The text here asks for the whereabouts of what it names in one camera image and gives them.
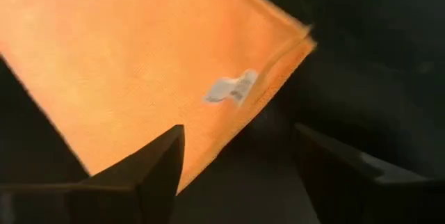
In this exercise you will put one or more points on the orange microfiber towel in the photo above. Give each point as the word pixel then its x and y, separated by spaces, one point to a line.
pixel 121 60

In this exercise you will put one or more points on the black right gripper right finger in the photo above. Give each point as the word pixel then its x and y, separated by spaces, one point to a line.
pixel 365 199

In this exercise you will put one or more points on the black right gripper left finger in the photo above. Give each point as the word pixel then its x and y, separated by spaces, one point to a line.
pixel 121 203

